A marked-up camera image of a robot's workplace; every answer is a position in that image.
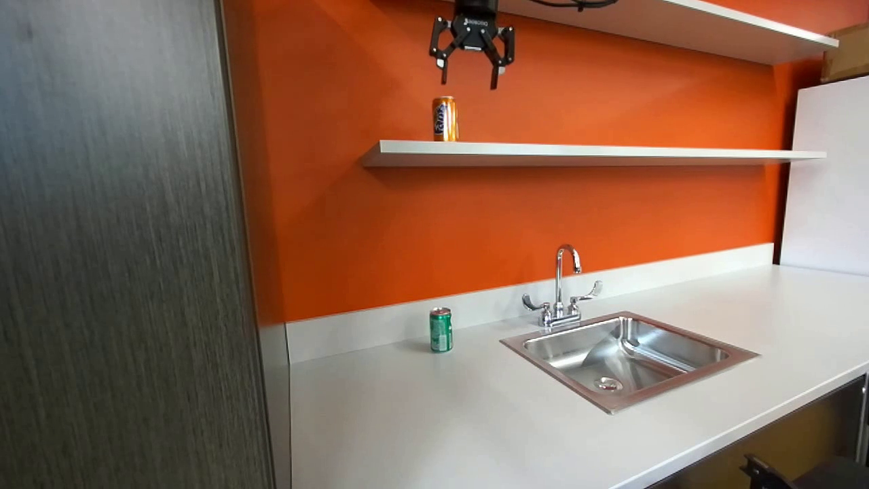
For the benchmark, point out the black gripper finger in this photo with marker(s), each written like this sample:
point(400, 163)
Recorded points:
point(442, 49)
point(504, 56)

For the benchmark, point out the green soda can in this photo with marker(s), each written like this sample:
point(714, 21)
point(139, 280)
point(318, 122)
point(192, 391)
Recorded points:
point(442, 330)

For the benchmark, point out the orange soda can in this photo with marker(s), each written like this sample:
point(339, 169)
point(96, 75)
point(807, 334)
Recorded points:
point(445, 121)

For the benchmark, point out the stainless steel sink basin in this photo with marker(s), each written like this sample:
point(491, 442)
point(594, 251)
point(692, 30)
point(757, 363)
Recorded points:
point(627, 356)

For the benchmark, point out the white floating shelf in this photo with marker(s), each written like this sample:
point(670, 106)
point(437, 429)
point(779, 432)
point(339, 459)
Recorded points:
point(589, 152)

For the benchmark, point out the white side panel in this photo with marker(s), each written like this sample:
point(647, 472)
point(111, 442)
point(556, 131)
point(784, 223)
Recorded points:
point(829, 179)

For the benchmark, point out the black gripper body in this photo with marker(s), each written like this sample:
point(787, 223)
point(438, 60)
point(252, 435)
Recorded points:
point(473, 26)

